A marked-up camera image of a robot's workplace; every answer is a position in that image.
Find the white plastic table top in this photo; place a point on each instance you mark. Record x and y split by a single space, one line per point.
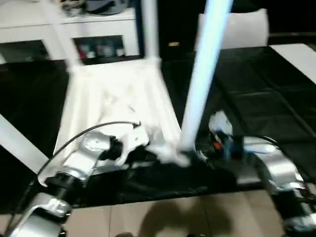
111 93

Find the black table mat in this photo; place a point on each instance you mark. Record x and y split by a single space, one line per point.
259 86

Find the small white cup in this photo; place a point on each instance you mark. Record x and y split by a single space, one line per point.
120 51
91 54

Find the white flat board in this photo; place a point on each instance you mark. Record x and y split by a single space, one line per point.
296 59

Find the red packet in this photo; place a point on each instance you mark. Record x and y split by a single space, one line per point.
81 53

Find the black cabinet with gold label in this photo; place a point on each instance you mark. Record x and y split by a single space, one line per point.
175 24

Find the grey round bag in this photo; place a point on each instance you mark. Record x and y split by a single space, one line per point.
106 6

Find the black bundle in plastic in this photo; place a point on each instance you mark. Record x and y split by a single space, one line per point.
72 7

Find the white sideboard cabinet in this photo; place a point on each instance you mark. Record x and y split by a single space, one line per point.
24 27

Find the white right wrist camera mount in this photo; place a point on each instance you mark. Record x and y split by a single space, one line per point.
221 121

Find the black rail with red mark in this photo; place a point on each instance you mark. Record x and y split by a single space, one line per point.
293 34

